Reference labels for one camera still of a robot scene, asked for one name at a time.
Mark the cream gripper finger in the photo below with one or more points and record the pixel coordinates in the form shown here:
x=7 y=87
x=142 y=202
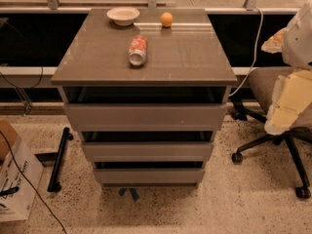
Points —
x=275 y=42

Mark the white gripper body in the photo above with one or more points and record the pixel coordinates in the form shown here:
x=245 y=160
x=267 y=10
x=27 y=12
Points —
x=298 y=41

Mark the grey drawer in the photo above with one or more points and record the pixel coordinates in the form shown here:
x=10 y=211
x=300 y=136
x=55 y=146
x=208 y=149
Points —
x=117 y=118
x=149 y=176
x=136 y=152

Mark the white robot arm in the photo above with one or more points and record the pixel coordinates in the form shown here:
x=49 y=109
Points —
x=297 y=47

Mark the grey top drawer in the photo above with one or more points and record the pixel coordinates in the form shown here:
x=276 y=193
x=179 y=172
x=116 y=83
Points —
x=117 y=118

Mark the grey drawer cabinet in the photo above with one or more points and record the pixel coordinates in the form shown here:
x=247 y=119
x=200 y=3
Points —
x=185 y=65

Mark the grey bottom drawer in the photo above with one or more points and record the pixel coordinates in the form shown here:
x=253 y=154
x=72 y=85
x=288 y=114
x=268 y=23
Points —
x=149 y=176

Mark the grey office chair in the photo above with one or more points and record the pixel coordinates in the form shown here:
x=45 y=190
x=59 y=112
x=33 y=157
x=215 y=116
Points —
x=261 y=82

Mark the orange fruit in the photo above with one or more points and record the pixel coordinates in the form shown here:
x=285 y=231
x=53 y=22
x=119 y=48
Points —
x=167 y=19

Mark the orange soda can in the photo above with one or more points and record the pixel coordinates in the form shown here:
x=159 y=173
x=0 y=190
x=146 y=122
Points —
x=138 y=50

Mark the white bowl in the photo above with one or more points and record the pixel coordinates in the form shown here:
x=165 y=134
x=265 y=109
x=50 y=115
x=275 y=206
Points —
x=123 y=16

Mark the black metal bar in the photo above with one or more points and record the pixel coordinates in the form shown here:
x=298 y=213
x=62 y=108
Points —
x=54 y=185

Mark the brown cardboard box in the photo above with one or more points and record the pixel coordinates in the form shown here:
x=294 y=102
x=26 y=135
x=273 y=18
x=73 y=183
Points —
x=8 y=138

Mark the white cardboard box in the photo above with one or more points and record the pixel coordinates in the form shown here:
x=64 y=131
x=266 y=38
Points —
x=22 y=170

